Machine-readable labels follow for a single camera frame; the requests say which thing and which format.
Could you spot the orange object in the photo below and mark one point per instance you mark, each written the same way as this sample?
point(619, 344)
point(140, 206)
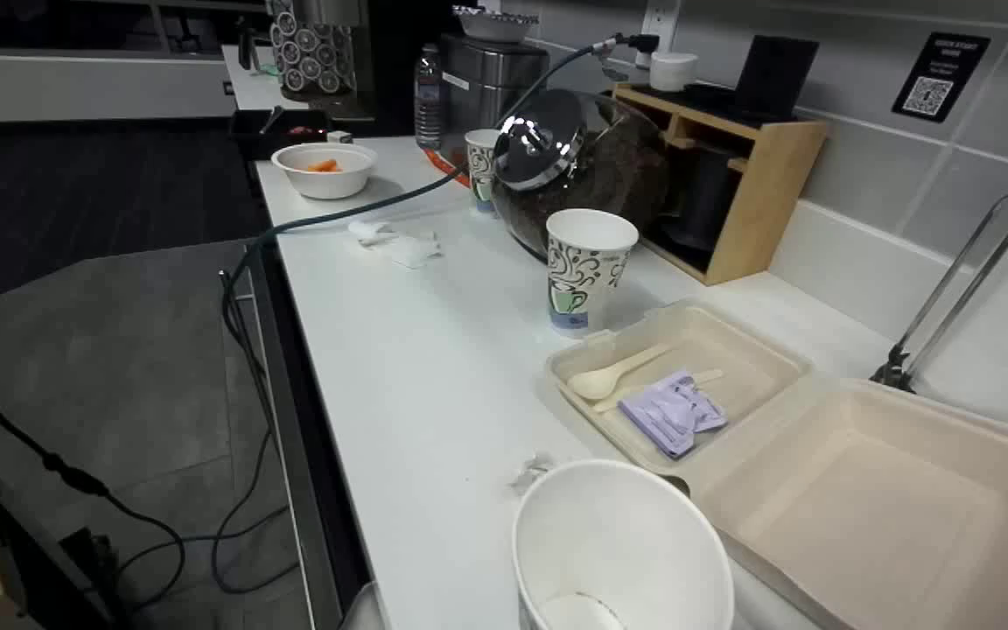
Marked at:
point(324, 165)

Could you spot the white cube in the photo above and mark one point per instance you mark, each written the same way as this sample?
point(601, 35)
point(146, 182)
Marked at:
point(339, 136)

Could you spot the tall printed paper cup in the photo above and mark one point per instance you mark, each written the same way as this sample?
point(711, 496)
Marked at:
point(587, 276)

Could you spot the wooden spoon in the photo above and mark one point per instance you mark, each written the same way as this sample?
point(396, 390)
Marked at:
point(600, 381)

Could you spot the crumpled white napkin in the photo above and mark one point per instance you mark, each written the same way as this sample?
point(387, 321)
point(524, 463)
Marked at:
point(399, 245)

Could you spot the small printed paper cup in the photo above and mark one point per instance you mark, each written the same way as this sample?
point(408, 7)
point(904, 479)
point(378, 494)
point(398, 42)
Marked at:
point(479, 171)

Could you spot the small torn wrapper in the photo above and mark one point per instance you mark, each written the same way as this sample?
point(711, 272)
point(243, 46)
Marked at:
point(530, 471)

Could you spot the glass jar with chrome lid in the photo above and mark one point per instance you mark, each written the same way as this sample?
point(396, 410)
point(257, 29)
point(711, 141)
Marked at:
point(591, 179)

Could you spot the heap of purple sachets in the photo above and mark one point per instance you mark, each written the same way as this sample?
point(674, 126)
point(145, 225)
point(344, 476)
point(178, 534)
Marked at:
point(670, 413)

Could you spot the white bowl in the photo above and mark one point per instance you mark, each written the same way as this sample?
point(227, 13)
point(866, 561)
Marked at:
point(342, 179)

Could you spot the clear water bottle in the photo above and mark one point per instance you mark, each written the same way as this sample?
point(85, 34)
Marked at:
point(428, 101)

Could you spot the black cup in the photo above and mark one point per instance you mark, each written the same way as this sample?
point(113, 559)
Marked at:
point(703, 201)

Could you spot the stainless steel appliance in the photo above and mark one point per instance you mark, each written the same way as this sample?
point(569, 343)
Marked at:
point(491, 83)

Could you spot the large white paper cup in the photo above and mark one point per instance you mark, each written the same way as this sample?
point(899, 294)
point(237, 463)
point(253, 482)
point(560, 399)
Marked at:
point(618, 534)

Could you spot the wooden organizer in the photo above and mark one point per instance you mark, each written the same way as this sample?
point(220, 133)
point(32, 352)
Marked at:
point(766, 188)

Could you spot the grey bowl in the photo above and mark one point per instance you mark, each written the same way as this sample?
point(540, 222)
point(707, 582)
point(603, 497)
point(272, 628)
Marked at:
point(493, 24)

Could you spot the stack of white lids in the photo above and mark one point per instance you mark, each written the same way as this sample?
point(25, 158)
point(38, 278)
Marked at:
point(673, 72)

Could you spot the black upright panel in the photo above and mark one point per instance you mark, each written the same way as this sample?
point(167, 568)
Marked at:
point(775, 77)

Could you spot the beige clamshell food container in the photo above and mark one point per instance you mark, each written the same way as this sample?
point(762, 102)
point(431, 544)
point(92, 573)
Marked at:
point(863, 507)

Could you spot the chrome tap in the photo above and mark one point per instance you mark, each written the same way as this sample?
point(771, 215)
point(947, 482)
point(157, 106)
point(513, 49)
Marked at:
point(950, 293)

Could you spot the black sign with code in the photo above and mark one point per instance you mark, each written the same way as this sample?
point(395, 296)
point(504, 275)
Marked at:
point(940, 76)

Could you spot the white wall socket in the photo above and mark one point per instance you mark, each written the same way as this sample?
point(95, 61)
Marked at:
point(660, 19)

